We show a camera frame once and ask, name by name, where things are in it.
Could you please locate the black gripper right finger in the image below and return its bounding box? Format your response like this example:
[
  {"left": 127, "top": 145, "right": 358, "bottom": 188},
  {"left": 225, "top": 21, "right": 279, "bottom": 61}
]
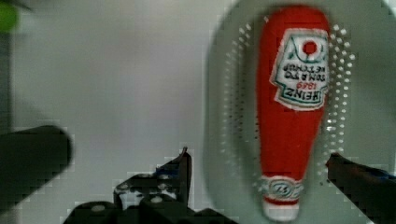
[{"left": 326, "top": 153, "right": 396, "bottom": 224}]

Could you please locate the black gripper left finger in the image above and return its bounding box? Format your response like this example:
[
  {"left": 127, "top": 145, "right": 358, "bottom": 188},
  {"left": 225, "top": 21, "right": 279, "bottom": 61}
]
[{"left": 64, "top": 147, "right": 237, "bottom": 224}]

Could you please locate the red ketchup bottle toy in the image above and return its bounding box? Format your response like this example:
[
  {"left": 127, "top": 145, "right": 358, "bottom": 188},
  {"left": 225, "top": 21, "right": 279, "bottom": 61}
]
[{"left": 256, "top": 5, "right": 330, "bottom": 222}]

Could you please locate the green oval strainer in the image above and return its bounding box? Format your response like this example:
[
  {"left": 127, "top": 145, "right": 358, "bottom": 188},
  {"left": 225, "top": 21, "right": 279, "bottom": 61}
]
[{"left": 204, "top": 0, "right": 395, "bottom": 224}]

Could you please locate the black cylindrical cup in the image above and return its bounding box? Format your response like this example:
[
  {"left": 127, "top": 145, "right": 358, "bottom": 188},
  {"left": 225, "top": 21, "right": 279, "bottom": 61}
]
[{"left": 0, "top": 125, "right": 73, "bottom": 214}]

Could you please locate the lime green toy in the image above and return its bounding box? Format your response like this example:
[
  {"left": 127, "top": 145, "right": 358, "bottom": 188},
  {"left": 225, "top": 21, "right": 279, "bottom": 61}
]
[{"left": 0, "top": 2, "right": 19, "bottom": 33}]

